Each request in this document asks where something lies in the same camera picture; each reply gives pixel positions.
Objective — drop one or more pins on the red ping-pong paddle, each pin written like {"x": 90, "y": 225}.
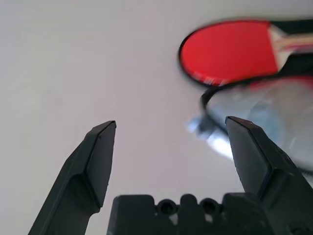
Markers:
{"x": 227, "y": 51}

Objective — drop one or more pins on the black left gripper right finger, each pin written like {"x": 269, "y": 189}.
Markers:
{"x": 269, "y": 176}

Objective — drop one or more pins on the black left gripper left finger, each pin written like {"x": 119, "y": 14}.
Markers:
{"x": 80, "y": 171}

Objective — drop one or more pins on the red black paddle case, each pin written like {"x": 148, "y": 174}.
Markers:
{"x": 300, "y": 66}

